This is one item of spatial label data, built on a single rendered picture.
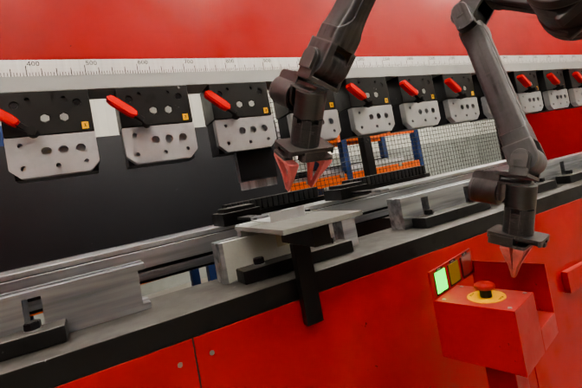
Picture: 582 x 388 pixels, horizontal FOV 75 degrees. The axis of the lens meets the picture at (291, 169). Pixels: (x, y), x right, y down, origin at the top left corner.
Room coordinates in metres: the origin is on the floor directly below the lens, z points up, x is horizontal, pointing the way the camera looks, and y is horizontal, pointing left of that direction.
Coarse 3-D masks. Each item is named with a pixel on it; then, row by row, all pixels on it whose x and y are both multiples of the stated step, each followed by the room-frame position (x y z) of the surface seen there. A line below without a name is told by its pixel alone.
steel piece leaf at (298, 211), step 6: (282, 210) 0.83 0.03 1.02; (288, 210) 0.84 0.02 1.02; (294, 210) 0.84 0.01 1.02; (300, 210) 0.85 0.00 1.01; (270, 216) 0.82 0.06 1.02; (276, 216) 0.83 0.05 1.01; (282, 216) 0.83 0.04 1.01; (288, 216) 0.84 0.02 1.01; (294, 216) 0.84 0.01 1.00; (300, 216) 0.85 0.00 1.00; (264, 222) 0.86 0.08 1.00; (270, 222) 0.82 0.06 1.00
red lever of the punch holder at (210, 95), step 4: (204, 92) 0.84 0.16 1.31; (208, 92) 0.83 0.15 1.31; (212, 92) 0.84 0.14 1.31; (204, 96) 0.84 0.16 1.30; (208, 96) 0.83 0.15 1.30; (212, 96) 0.84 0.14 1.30; (216, 96) 0.84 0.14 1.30; (212, 100) 0.84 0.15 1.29; (216, 100) 0.84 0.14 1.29; (220, 100) 0.84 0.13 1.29; (224, 100) 0.85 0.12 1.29; (216, 104) 0.85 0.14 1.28; (220, 104) 0.85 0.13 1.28; (224, 104) 0.85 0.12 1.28; (228, 104) 0.85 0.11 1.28; (220, 108) 0.86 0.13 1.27; (224, 108) 0.85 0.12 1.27; (228, 108) 0.85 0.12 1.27; (232, 108) 0.86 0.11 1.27; (232, 112) 0.86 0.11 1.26; (236, 112) 0.85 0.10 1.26; (240, 112) 0.86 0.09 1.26; (232, 116) 0.88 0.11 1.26; (236, 116) 0.86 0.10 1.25; (240, 116) 0.86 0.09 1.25
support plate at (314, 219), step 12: (312, 216) 0.81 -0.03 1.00; (324, 216) 0.77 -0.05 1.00; (336, 216) 0.73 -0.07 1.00; (348, 216) 0.74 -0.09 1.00; (240, 228) 0.86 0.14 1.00; (252, 228) 0.80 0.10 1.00; (264, 228) 0.75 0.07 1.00; (276, 228) 0.71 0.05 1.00; (288, 228) 0.68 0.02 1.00; (300, 228) 0.68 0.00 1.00; (312, 228) 0.70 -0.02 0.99
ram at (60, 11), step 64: (0, 0) 0.70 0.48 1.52; (64, 0) 0.75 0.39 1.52; (128, 0) 0.81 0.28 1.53; (192, 0) 0.87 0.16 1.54; (256, 0) 0.95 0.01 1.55; (320, 0) 1.05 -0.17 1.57; (384, 0) 1.16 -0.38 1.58; (448, 0) 1.30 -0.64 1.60; (512, 64) 1.44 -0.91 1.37; (576, 64) 1.66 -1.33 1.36
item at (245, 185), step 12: (240, 156) 0.93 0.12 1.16; (252, 156) 0.94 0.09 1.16; (264, 156) 0.96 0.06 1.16; (240, 168) 0.93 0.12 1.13; (252, 168) 0.94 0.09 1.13; (264, 168) 0.96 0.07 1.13; (240, 180) 0.93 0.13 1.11; (252, 180) 0.94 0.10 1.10; (264, 180) 0.96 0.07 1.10; (276, 180) 0.98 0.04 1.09
